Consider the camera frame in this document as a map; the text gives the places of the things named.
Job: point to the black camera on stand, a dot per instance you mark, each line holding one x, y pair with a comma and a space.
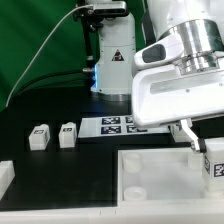
103, 8

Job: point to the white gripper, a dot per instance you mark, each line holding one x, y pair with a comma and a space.
161, 96

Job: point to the white front fence strip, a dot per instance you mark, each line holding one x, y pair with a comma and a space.
125, 215

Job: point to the white tag sheet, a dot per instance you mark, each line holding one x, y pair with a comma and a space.
113, 126

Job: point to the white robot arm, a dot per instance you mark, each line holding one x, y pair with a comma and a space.
200, 23

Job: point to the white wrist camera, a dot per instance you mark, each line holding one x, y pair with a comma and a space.
160, 53

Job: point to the white left obstacle block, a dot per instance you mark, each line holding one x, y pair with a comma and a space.
7, 175

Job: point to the black camera stand pole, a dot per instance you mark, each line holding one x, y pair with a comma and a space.
89, 54

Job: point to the white square tabletop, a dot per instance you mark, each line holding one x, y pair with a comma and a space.
160, 176

